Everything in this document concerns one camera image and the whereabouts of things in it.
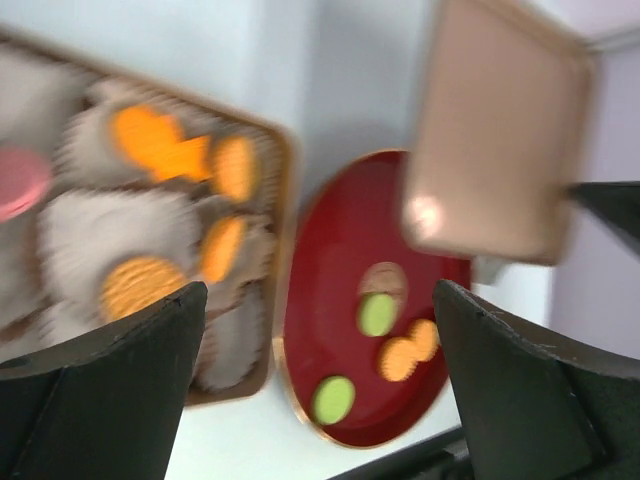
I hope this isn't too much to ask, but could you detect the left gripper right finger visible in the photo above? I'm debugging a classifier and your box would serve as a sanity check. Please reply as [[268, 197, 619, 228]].
[[433, 280, 639, 479]]

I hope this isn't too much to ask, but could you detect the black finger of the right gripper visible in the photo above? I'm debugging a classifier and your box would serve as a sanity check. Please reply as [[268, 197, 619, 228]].
[[570, 181, 639, 240]]

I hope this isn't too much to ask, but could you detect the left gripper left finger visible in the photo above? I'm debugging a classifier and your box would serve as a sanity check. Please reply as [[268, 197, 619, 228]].
[[1, 282, 207, 480]]

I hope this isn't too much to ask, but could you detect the orange round cookie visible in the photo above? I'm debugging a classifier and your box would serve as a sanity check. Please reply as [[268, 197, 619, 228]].
[[200, 216, 247, 283], [378, 337, 418, 382], [409, 319, 439, 362], [210, 135, 258, 203], [100, 256, 188, 322]]

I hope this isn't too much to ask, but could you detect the tan square tin lid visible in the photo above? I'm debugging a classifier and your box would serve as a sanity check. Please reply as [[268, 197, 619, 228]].
[[401, 1, 597, 265]]

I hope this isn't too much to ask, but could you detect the tan square tin box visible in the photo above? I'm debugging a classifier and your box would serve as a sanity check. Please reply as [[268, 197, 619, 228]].
[[1, 29, 297, 405]]

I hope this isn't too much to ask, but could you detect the pink round cookie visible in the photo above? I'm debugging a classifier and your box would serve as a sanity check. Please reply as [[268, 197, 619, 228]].
[[1, 146, 53, 223]]

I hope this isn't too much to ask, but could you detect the orange fish-shaped cookie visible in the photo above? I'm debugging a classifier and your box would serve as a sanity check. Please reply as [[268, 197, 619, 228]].
[[108, 104, 211, 182]]

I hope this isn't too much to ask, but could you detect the green round cookie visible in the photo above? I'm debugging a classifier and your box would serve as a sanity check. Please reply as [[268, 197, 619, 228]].
[[312, 375, 356, 425], [357, 292, 396, 337]]

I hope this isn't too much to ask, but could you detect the round red lacquer tray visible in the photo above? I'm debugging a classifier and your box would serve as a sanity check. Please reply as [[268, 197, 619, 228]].
[[274, 149, 471, 449]]

